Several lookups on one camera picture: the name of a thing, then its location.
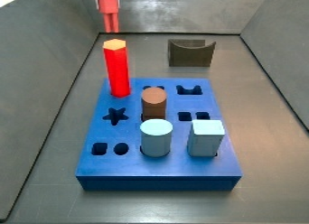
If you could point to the red three prong peg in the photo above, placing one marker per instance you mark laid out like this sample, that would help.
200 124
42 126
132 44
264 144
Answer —
109 9

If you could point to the blue peg board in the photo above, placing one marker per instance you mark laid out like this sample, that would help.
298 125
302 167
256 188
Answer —
113 163

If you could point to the tall red hexagonal peg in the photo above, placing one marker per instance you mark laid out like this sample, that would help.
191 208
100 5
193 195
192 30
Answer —
117 65

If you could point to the black curved holder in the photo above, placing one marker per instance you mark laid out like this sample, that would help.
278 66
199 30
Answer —
191 53

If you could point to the brown cylinder peg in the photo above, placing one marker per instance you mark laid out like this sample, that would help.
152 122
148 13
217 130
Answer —
155 103

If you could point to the light blue cylinder peg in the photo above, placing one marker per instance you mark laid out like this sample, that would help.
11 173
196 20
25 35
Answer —
156 137

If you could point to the light blue square peg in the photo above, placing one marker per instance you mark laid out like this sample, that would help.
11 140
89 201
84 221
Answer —
205 138

